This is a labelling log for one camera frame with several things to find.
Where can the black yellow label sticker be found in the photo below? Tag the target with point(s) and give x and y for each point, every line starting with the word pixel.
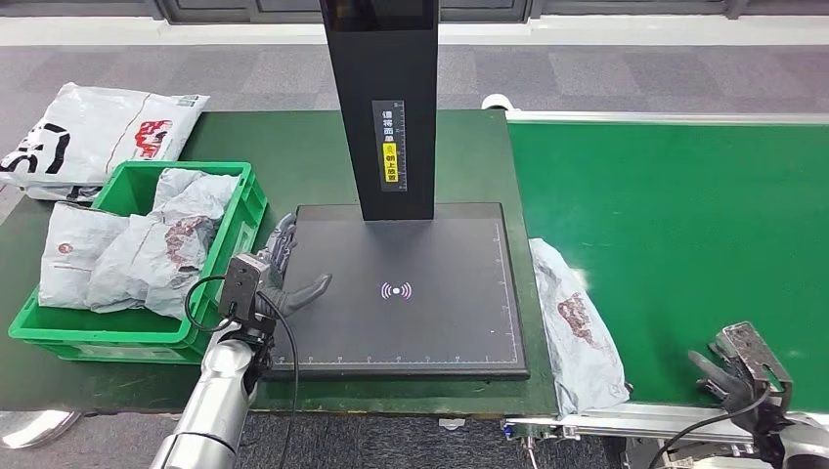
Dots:
pixel 390 145

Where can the grey parcel with red print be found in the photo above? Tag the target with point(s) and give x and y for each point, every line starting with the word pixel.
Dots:
pixel 576 336

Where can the flat white parcel underneath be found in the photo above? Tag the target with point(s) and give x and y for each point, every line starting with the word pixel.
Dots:
pixel 65 192

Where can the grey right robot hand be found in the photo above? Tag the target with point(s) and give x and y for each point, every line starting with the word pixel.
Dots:
pixel 728 385

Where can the white table foot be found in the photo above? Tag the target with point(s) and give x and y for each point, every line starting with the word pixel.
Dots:
pixel 452 424

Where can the white conveyor roller end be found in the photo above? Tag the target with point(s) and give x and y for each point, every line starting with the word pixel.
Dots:
pixel 497 102

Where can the black inbound scanner machine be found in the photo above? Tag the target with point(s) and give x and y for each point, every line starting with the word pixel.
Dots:
pixel 401 324

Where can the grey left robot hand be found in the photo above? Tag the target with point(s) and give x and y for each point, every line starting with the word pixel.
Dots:
pixel 285 294

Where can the plain grey parcel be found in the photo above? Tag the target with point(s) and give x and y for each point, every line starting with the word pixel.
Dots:
pixel 149 259

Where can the chrome round base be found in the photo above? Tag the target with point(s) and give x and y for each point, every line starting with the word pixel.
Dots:
pixel 32 427

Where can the green conveyor belt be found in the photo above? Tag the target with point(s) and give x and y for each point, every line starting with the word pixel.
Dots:
pixel 647 194

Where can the grey parcel with round logo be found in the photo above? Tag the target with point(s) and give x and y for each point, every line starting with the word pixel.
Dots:
pixel 71 252

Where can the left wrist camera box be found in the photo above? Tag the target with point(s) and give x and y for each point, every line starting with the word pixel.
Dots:
pixel 243 288

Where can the dark green table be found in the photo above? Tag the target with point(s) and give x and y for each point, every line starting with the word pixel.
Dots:
pixel 304 149

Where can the green plastic crate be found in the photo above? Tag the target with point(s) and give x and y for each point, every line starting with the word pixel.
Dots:
pixel 129 333

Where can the white parcel with black print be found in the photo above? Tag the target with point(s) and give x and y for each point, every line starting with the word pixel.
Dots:
pixel 91 129

